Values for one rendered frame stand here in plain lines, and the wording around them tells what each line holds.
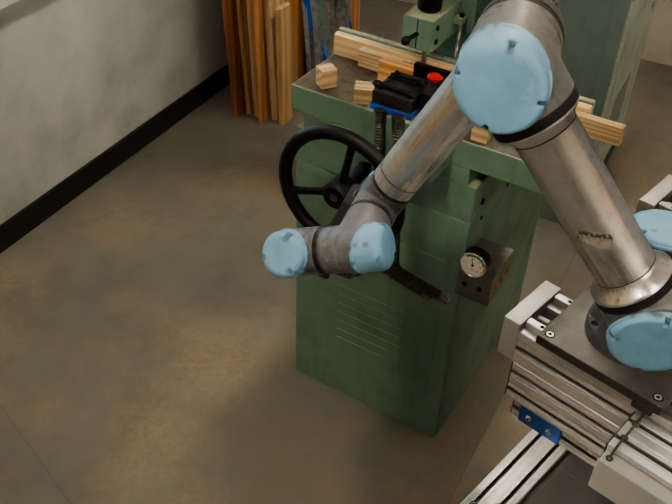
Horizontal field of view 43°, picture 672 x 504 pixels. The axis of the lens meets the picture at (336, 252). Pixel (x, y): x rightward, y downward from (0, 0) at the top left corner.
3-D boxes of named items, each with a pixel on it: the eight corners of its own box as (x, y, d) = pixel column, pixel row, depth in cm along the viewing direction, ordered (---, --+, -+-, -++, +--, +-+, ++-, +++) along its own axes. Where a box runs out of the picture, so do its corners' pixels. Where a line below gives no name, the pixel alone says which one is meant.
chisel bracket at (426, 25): (399, 52, 179) (402, 13, 174) (429, 28, 188) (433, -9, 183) (431, 61, 176) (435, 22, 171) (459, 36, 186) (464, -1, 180)
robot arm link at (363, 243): (394, 198, 131) (330, 203, 136) (373, 241, 123) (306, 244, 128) (407, 240, 135) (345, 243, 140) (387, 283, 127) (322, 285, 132)
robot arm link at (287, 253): (307, 279, 128) (259, 281, 132) (339, 272, 138) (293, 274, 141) (304, 227, 127) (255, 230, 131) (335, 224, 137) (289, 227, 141)
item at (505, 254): (453, 294, 187) (457, 266, 182) (476, 264, 196) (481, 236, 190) (488, 308, 184) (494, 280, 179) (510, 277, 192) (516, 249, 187)
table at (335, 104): (265, 126, 182) (264, 101, 178) (338, 71, 202) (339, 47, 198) (532, 222, 159) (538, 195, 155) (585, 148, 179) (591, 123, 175)
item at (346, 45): (333, 53, 196) (333, 33, 193) (337, 50, 197) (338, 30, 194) (584, 131, 173) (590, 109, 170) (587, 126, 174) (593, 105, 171)
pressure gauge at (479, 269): (455, 278, 181) (460, 248, 175) (463, 268, 183) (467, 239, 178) (482, 289, 178) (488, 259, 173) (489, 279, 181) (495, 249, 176)
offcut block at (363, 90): (374, 96, 181) (375, 81, 179) (372, 105, 178) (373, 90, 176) (355, 94, 182) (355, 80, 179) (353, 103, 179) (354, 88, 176)
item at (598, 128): (357, 66, 192) (358, 49, 189) (361, 62, 193) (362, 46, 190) (618, 146, 169) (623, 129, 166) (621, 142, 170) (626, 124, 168)
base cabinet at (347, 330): (292, 370, 241) (292, 159, 196) (389, 260, 280) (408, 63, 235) (435, 439, 224) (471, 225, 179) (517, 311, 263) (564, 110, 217)
